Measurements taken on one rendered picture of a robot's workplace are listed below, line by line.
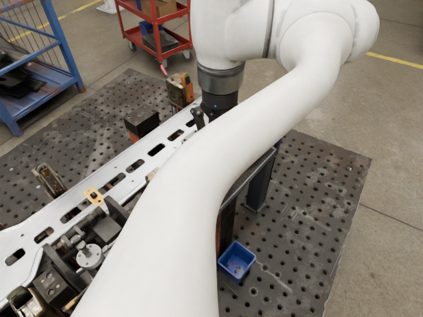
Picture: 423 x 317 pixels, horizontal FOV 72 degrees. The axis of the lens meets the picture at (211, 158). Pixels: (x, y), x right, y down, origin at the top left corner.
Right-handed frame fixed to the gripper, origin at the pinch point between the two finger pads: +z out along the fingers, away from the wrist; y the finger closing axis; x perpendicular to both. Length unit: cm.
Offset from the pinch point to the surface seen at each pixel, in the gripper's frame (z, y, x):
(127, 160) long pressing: 24.9, 36.2, -10.5
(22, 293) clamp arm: 16, 36, 39
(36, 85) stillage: 105, 210, -134
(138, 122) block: 22, 39, -27
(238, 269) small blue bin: 55, -10, 6
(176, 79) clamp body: 19, 33, -55
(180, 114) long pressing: 25, 26, -39
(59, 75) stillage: 107, 201, -156
